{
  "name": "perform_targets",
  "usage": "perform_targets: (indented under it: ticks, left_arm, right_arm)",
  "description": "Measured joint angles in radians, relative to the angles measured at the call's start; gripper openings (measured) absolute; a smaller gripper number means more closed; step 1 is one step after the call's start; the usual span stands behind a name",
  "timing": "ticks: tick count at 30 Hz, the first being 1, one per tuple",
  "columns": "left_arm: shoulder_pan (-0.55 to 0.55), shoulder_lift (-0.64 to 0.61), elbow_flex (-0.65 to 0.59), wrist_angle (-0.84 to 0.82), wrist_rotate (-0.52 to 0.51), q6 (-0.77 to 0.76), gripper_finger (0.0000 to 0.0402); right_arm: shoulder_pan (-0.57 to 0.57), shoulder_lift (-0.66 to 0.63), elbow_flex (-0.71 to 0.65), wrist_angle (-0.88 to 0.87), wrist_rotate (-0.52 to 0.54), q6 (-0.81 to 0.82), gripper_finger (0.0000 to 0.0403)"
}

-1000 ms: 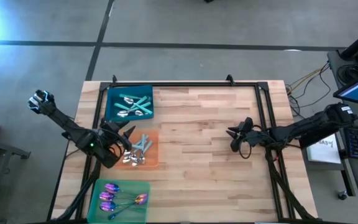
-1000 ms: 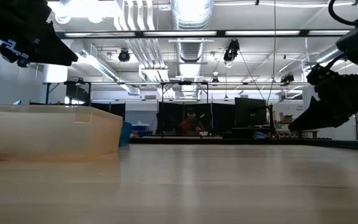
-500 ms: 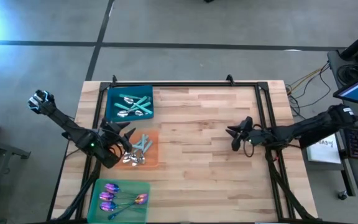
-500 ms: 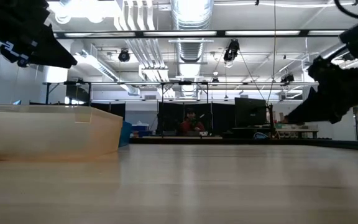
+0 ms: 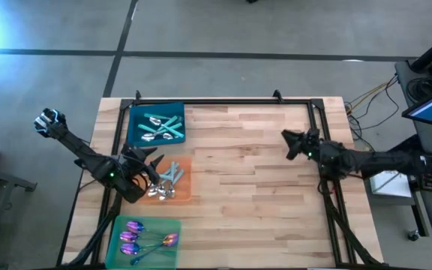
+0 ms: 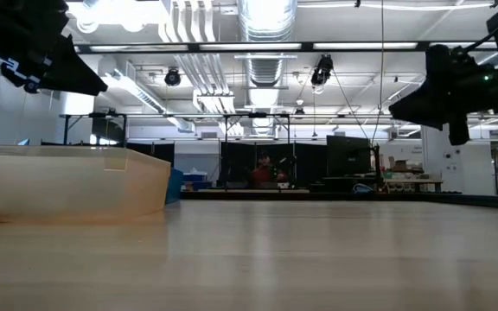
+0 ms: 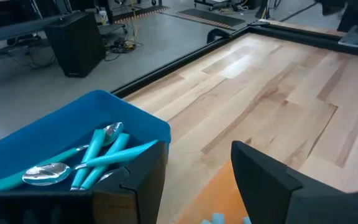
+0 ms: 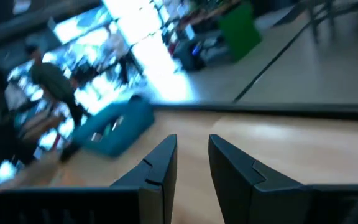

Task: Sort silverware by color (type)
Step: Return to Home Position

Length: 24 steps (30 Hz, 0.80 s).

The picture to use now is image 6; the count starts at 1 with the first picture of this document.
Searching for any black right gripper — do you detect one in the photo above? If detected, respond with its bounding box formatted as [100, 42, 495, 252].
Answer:
[389, 64, 498, 147]

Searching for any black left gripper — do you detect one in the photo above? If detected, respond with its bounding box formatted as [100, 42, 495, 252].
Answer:
[0, 36, 109, 97]

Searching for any dark screen on rig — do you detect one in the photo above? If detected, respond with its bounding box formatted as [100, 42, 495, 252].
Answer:
[91, 112, 128, 146]

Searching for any wooden work table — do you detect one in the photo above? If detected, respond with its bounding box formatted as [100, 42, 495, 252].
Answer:
[382, 176, 444, 194]

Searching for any black computer monitor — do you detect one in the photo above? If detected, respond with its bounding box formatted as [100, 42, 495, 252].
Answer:
[325, 135, 374, 177]

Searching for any black ceiling spotlight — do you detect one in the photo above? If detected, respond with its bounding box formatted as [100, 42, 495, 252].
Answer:
[163, 67, 182, 87]

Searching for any orange plastic bin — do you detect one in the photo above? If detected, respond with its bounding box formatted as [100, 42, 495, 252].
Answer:
[0, 144, 172, 225]

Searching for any blue plastic bin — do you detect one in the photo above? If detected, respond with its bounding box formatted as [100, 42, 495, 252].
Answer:
[164, 167, 185, 205]

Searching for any blue storage box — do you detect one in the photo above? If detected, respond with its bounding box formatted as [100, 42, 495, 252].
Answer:
[182, 170, 209, 191]

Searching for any person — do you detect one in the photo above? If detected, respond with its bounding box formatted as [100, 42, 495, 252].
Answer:
[248, 150, 289, 185]

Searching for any black partition curtain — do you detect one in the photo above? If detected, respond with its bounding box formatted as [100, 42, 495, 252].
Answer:
[125, 141, 328, 189]

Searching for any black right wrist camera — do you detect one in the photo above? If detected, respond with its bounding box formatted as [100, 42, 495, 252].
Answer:
[425, 44, 464, 86]

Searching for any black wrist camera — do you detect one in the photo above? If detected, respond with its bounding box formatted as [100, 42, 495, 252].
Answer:
[425, 44, 464, 86]
[19, 0, 71, 39]

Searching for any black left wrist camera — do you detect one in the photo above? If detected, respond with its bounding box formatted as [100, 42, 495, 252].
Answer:
[19, 0, 71, 39]

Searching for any thin hanging cable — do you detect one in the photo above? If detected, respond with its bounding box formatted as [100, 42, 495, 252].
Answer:
[369, 0, 386, 146]

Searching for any black hanging camera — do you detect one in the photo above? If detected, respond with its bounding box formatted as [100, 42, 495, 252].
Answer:
[310, 54, 335, 87]

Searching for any black aluminium table frame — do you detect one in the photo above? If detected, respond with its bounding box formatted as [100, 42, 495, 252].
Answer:
[179, 189, 498, 212]

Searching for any black overhead frame beam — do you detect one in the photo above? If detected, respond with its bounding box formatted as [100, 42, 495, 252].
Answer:
[73, 41, 498, 54]

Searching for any silver ventilation duct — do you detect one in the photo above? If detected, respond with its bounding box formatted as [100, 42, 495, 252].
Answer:
[236, 0, 298, 136]

